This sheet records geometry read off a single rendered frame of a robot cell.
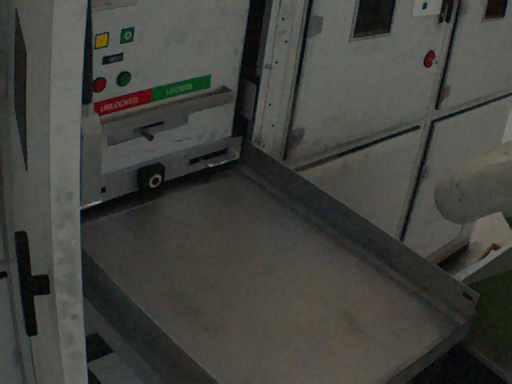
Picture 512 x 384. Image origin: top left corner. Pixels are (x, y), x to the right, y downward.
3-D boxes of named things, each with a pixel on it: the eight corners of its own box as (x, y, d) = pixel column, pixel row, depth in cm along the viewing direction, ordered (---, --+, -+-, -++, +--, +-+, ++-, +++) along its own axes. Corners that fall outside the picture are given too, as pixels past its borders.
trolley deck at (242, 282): (468, 333, 140) (477, 312, 137) (250, 487, 102) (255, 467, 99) (257, 185, 180) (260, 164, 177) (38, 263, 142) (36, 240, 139)
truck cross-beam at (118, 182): (239, 157, 176) (242, 135, 173) (45, 221, 143) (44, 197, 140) (226, 148, 179) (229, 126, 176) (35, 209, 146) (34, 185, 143)
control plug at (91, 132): (102, 197, 137) (104, 117, 128) (81, 204, 134) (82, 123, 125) (82, 179, 142) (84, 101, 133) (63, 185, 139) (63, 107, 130)
